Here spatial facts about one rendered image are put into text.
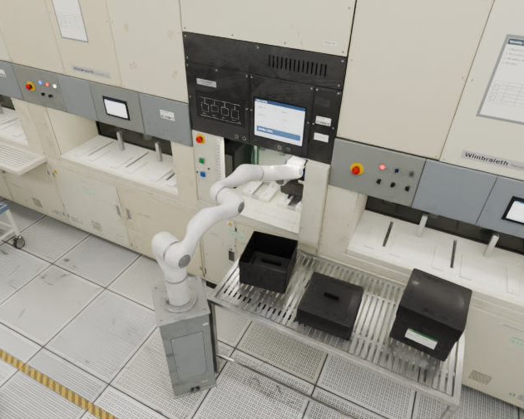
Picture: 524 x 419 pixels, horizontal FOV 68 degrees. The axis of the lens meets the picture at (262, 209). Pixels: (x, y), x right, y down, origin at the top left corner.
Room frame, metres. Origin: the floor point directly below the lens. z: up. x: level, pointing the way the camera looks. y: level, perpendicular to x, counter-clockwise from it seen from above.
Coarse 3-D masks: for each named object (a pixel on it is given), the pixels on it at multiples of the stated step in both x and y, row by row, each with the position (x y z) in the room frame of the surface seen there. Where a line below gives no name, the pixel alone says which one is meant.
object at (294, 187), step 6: (294, 156) 2.17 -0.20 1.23; (294, 180) 2.11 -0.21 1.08; (300, 180) 2.09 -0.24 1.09; (282, 186) 2.16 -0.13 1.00; (288, 186) 2.14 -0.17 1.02; (294, 186) 2.12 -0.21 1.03; (300, 186) 2.10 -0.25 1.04; (282, 192) 2.16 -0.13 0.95; (288, 192) 2.14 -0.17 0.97; (294, 192) 2.12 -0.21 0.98; (300, 192) 2.10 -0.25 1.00; (288, 198) 2.14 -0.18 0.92
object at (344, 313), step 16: (320, 288) 1.40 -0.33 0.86; (336, 288) 1.40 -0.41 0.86; (352, 288) 1.41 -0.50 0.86; (304, 304) 1.29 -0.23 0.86; (320, 304) 1.29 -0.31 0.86; (336, 304) 1.30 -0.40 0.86; (352, 304) 1.30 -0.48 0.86; (304, 320) 1.25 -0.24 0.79; (320, 320) 1.22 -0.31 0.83; (336, 320) 1.20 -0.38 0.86; (352, 320) 1.20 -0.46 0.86; (336, 336) 1.18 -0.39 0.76
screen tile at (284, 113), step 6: (282, 114) 1.90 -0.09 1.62; (288, 114) 1.89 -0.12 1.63; (294, 114) 1.87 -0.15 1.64; (294, 120) 1.87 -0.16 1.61; (300, 120) 1.86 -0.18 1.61; (282, 126) 1.90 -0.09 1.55; (288, 126) 1.89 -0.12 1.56; (294, 126) 1.87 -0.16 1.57; (300, 126) 1.86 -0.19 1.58; (300, 132) 1.86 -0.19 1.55
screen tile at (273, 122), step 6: (258, 108) 1.96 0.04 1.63; (264, 108) 1.94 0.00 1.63; (270, 108) 1.93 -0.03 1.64; (276, 108) 1.92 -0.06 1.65; (270, 114) 1.93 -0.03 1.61; (276, 114) 1.92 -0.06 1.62; (258, 120) 1.96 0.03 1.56; (264, 120) 1.94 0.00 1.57; (270, 120) 1.93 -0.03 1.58; (276, 120) 1.91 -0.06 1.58; (276, 126) 1.91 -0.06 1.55
